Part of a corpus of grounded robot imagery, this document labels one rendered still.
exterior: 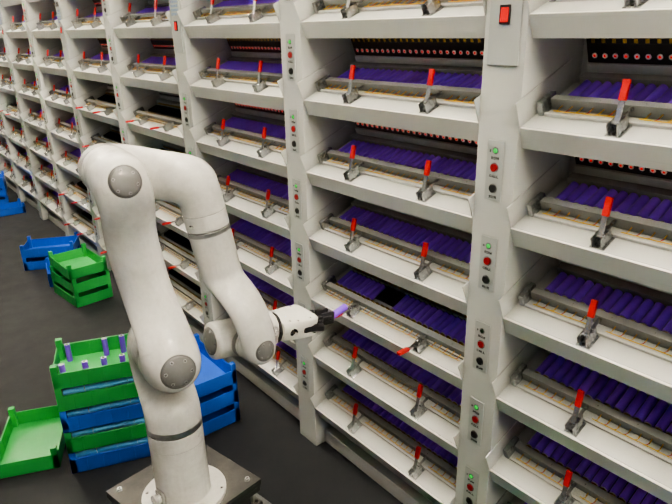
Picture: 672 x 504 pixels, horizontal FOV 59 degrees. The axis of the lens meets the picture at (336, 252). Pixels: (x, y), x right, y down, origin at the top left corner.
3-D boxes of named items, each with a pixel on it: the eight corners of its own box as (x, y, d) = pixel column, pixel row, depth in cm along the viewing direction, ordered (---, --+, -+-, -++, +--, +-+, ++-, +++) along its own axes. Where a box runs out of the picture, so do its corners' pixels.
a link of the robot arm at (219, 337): (273, 319, 133) (251, 308, 140) (220, 330, 125) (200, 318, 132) (272, 354, 135) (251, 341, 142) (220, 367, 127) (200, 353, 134)
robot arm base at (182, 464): (173, 538, 125) (161, 463, 119) (125, 498, 137) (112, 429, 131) (243, 489, 138) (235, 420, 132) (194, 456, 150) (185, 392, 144)
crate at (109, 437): (67, 454, 192) (63, 433, 190) (72, 418, 210) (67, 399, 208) (163, 433, 201) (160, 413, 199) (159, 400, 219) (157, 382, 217)
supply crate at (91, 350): (54, 391, 184) (49, 368, 181) (59, 359, 202) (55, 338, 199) (154, 372, 193) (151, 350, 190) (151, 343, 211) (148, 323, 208)
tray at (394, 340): (466, 392, 144) (458, 366, 139) (315, 309, 189) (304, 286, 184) (515, 340, 153) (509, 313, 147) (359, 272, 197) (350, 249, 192)
